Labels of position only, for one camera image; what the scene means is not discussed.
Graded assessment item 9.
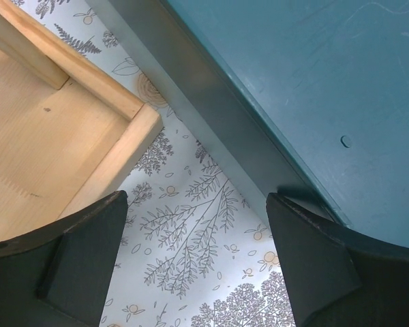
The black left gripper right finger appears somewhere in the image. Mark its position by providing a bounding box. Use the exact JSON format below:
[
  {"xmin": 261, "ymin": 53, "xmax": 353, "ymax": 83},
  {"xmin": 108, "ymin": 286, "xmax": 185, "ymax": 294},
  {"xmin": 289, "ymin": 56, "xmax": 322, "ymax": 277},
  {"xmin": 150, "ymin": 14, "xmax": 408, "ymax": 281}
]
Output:
[{"xmin": 266, "ymin": 193, "xmax": 409, "ymax": 326}]

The teal box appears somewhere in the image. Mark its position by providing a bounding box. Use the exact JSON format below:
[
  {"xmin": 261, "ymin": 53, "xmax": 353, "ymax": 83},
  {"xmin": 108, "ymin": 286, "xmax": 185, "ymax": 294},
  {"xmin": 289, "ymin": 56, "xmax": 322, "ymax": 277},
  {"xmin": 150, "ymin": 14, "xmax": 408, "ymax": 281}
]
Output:
[{"xmin": 91, "ymin": 1, "xmax": 409, "ymax": 248}]

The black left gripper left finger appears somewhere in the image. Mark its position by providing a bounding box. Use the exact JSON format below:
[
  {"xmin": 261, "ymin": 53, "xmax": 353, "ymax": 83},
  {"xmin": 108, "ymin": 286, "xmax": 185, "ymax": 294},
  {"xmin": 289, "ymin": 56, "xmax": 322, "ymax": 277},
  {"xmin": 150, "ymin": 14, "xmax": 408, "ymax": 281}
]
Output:
[{"xmin": 0, "ymin": 191, "xmax": 128, "ymax": 326}]

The wooden rack base tray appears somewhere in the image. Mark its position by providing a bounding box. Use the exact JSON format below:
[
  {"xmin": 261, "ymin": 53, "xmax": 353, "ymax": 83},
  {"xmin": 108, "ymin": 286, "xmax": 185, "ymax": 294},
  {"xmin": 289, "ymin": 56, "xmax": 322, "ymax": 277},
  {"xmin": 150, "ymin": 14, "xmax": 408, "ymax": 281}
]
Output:
[{"xmin": 0, "ymin": 1, "xmax": 162, "ymax": 242}]

